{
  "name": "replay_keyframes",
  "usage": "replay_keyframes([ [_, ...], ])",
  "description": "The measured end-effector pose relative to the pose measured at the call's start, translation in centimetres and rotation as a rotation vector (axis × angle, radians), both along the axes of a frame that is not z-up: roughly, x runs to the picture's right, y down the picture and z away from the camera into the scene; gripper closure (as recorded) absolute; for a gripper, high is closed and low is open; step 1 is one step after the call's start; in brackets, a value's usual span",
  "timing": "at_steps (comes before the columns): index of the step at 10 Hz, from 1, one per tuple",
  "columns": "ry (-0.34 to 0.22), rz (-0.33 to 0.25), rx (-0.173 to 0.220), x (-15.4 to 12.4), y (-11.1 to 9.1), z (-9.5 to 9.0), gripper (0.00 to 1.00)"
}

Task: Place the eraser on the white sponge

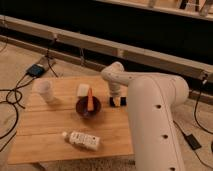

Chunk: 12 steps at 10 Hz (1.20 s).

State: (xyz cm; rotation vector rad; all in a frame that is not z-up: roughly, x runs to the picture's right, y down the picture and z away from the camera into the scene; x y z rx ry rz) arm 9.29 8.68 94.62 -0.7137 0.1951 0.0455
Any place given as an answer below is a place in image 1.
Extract black power adapter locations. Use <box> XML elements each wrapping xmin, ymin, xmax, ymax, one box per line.
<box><xmin>26</xmin><ymin>64</ymin><xmax>45</xmax><ymax>78</ymax></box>

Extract orange carrot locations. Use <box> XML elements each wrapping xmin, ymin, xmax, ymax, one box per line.
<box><xmin>87</xmin><ymin>88</ymin><xmax>94</xmax><ymax>111</ymax></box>

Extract white sponge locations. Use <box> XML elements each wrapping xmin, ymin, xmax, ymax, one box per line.
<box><xmin>77</xmin><ymin>84</ymin><xmax>90</xmax><ymax>97</ymax></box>

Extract white plastic bottle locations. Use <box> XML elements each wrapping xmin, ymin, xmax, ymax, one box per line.
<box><xmin>62</xmin><ymin>131</ymin><xmax>100</xmax><ymax>151</ymax></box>

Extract black cable bundle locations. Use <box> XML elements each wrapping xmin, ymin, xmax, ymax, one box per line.
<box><xmin>0</xmin><ymin>38</ymin><xmax>59</xmax><ymax>153</ymax></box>

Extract wooden low table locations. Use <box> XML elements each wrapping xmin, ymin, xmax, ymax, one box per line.
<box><xmin>8</xmin><ymin>76</ymin><xmax>133</xmax><ymax>164</ymax></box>

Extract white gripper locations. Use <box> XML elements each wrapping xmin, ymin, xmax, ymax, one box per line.
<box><xmin>108</xmin><ymin>82</ymin><xmax>122</xmax><ymax>97</ymax></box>

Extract black cable right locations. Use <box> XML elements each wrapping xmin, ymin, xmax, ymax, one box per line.
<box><xmin>173</xmin><ymin>78</ymin><xmax>213</xmax><ymax>169</ymax></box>

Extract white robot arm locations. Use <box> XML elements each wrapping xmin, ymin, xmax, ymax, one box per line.
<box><xmin>101</xmin><ymin>62</ymin><xmax>189</xmax><ymax>171</ymax></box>

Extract black eraser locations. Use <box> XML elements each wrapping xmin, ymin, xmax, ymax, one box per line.
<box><xmin>109</xmin><ymin>97</ymin><xmax>127</xmax><ymax>107</ymax></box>

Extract translucent plastic cup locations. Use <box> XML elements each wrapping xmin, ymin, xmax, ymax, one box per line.
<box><xmin>34</xmin><ymin>80</ymin><xmax>54</xmax><ymax>103</ymax></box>

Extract dark round bowl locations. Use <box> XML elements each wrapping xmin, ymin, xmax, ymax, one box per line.
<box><xmin>76</xmin><ymin>97</ymin><xmax>101</xmax><ymax>118</ymax></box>

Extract black power brick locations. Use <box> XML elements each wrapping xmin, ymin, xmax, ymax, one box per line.
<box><xmin>185</xmin><ymin>134</ymin><xmax>201</xmax><ymax>150</ymax></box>

